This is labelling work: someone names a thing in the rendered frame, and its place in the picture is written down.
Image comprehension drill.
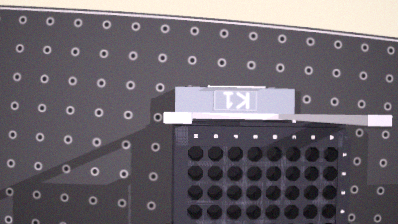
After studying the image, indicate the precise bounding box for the dark grey base plate with hole grid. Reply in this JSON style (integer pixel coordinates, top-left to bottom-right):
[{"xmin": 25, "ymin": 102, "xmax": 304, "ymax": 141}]
[{"xmin": 0, "ymin": 5, "xmax": 398, "ymax": 224}]

